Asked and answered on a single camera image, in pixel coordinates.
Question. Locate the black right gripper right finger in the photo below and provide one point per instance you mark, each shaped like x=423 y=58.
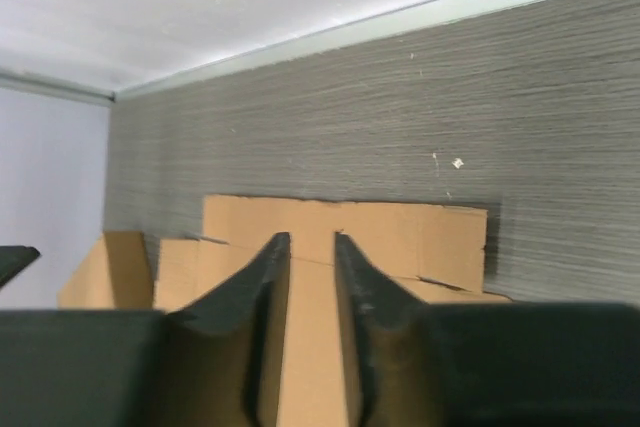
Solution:
x=385 y=354

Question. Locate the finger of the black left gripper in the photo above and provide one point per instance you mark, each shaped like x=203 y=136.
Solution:
x=14 y=259

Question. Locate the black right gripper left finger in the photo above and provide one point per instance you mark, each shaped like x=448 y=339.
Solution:
x=224 y=356

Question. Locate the brown cardboard box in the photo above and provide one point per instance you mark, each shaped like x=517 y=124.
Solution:
x=436 y=252
x=115 y=274

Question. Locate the folded brown cardboard box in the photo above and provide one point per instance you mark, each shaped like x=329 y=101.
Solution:
x=115 y=274

